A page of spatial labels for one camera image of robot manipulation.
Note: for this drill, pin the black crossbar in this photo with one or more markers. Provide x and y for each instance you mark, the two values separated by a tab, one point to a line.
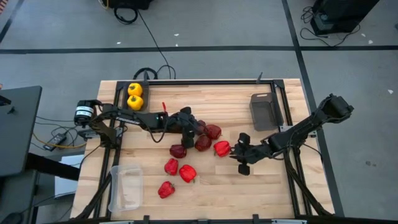
53	168

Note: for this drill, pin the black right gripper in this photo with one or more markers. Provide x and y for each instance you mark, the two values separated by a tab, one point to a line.
253	152

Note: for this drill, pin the bright red bell pepper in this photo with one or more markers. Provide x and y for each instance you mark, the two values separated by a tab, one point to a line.
163	106

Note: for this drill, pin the silver metal bracket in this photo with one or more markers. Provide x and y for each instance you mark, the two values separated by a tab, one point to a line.
284	128

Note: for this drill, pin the dark grey plastic bin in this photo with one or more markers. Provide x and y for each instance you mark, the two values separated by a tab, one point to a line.
264	112
146	93

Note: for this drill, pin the black equipment case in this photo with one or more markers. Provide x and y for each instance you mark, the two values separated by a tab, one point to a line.
342	12

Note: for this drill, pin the clear plastic bin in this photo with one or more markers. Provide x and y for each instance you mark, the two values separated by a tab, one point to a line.
126	188

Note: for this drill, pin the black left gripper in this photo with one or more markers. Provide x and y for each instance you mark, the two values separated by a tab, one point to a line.
183	124

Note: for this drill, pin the black power adapter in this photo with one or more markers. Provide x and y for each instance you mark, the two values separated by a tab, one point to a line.
56	140

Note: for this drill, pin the black aluminium rig frame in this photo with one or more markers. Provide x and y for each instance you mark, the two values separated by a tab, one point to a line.
202	82

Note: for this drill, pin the yellow bell pepper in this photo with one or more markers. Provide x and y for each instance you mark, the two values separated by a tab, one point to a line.
135	102
135	89

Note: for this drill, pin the black box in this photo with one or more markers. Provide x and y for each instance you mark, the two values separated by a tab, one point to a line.
129	3

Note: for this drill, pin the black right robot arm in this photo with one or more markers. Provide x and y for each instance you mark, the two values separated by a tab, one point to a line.
298	132

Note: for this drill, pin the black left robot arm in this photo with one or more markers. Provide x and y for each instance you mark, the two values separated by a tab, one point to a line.
130	117

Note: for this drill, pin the white board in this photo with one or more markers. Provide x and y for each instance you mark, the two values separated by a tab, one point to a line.
68	180

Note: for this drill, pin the grey desk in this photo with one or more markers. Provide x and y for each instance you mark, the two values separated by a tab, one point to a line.
18	130

